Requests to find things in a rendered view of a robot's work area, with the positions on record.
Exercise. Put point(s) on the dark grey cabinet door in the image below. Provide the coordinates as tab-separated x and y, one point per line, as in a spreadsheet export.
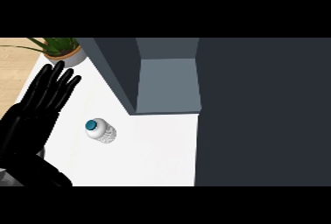
263	112

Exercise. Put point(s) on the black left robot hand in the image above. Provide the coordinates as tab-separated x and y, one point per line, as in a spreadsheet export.
34	116

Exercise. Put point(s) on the grey cabinet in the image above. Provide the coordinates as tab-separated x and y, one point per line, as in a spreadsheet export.
159	78

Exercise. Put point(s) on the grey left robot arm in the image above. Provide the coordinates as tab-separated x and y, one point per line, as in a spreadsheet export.
7	178

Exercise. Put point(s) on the white water bottle blue cap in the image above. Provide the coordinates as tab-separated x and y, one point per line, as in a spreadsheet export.
100	131

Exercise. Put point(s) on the green potted plant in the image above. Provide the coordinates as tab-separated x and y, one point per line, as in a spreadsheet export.
62	51

